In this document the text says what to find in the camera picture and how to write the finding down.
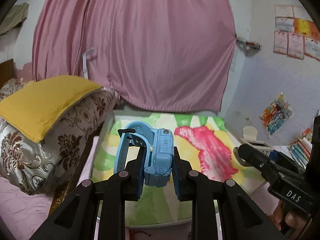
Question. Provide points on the floral satin pillow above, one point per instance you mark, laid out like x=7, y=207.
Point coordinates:
x=39, y=167

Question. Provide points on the painted shallow cardboard tray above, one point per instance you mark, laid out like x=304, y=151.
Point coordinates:
x=202, y=141

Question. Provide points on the small wall shelf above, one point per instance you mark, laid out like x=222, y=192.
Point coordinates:
x=248, y=44

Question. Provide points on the grey plastic flip-lid box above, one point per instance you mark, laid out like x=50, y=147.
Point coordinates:
x=250, y=137

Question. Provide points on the colourful wall drawing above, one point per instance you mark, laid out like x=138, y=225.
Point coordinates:
x=276, y=114

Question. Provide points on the wall certificates cluster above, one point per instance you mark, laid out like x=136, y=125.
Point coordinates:
x=295, y=35

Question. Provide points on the brown wooden headboard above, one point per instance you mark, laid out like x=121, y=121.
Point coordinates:
x=7, y=71

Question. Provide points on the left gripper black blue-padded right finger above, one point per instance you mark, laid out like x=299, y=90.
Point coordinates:
x=219, y=209

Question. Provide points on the blue smart watch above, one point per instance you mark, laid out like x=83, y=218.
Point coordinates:
x=158, y=144

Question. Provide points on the right hand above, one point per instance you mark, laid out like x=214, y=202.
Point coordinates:
x=291, y=219

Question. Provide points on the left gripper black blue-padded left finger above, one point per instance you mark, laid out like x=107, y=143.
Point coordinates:
x=95, y=210

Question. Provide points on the pink bed sheet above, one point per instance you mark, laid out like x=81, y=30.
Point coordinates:
x=22, y=214

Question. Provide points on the olive green hanging cloth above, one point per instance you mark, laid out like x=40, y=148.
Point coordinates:
x=15, y=18

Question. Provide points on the pink curtain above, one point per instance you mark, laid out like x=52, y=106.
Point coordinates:
x=159, y=55

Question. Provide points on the stack of books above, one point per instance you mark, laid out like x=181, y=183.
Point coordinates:
x=300, y=149

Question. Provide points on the yellow pillow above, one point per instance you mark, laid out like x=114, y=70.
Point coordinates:
x=34, y=109

